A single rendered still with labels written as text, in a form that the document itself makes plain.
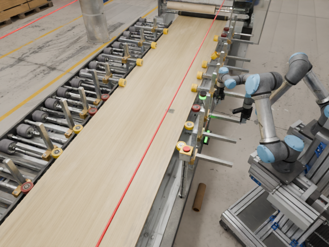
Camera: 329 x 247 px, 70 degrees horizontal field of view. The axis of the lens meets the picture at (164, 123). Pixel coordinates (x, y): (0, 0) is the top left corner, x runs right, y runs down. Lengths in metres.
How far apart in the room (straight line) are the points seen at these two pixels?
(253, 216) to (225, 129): 1.37
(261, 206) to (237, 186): 0.42
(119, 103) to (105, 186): 0.90
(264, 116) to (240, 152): 1.69
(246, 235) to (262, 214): 0.28
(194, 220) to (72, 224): 1.31
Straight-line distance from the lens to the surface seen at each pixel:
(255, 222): 2.44
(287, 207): 1.71
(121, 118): 2.14
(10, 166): 1.86
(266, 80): 1.52
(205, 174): 2.85
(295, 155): 1.63
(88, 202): 1.68
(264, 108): 1.51
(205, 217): 2.59
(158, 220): 1.86
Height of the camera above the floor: 2.31
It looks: 43 degrees down
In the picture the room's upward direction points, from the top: straight up
